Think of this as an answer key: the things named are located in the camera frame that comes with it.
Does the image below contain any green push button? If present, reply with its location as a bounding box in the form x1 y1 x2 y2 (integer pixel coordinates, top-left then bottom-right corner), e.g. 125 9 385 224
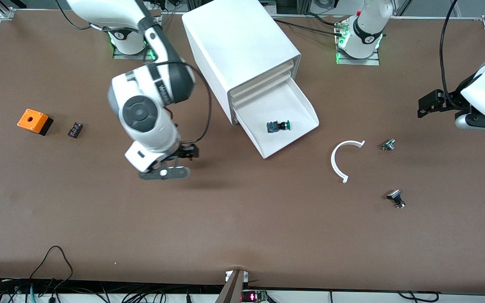
266 120 291 134

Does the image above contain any white curved plastic arc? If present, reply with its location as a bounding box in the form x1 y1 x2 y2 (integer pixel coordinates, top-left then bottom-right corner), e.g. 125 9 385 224
331 140 366 184

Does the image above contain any orange box with black base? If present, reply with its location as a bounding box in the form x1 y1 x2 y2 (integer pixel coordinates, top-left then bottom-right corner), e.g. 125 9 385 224
17 109 54 136

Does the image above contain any small red display device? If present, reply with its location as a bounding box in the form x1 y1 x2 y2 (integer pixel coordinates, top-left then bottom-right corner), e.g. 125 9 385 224
242 290 268 303

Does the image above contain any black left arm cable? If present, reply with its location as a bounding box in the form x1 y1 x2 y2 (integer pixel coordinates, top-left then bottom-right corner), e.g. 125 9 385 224
440 0 460 108

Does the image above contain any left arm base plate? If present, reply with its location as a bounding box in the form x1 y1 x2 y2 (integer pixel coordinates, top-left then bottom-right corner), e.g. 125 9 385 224
336 17 381 66

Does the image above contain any black square-head switch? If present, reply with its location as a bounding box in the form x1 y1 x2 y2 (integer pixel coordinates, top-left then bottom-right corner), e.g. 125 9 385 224
386 189 406 209

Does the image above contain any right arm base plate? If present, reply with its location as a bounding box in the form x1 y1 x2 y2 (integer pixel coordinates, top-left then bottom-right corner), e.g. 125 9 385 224
113 17 161 60

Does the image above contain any black looped cable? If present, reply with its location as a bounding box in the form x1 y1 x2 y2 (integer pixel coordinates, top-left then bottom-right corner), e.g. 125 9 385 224
28 246 74 303

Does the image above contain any black base cable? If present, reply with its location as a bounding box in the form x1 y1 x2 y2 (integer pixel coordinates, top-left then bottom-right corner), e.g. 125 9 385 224
273 19 342 36
304 12 344 27

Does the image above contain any wooden camera stand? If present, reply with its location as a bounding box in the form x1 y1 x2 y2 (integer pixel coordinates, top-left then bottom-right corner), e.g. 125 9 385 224
215 269 245 303

